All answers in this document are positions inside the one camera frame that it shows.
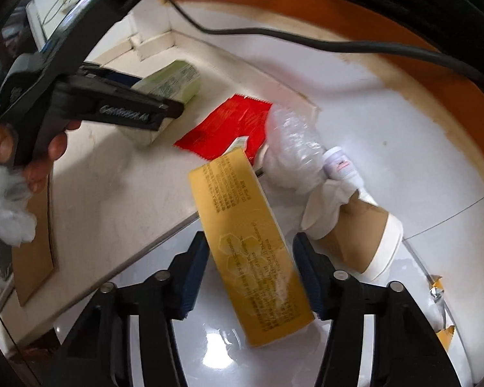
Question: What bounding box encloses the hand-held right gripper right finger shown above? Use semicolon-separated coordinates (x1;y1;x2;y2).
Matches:
291;232;470;387

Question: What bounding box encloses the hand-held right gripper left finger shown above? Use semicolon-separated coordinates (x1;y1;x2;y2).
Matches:
44;233;210;387

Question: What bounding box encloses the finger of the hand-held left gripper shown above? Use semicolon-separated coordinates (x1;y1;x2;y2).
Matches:
82;64;141;88
156;101;185;131

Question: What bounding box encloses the clear bottle with green label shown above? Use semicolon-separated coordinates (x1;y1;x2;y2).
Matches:
131;60;202;148

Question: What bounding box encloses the yellow carton box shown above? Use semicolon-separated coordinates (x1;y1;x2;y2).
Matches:
187;147;316;348

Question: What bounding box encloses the clear plastic bag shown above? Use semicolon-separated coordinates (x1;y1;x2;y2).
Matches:
0;157;39;246

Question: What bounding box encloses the person's left hand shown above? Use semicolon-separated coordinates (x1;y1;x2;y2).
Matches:
0;123;81;194

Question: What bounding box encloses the red foil packet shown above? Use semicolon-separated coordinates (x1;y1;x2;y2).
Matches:
173;94;275;166

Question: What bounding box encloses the white tissue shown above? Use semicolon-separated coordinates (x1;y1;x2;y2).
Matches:
300;177;358;240

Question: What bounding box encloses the brown paper cup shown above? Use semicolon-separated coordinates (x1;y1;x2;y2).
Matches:
315;197;404;287

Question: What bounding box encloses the small white bottle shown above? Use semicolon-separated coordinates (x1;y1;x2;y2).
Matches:
322;147;378;206

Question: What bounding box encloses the crumpled clear plastic wrap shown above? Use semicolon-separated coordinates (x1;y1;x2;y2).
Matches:
262;103;327;186

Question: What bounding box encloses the torn yellow packet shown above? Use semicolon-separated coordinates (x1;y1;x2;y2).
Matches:
428;274;456;349

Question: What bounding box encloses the brown cardboard sheet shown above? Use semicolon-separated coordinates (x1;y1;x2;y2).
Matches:
12;165;61;307

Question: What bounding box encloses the thick black cable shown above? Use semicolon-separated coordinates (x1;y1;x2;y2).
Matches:
161;0;484;93

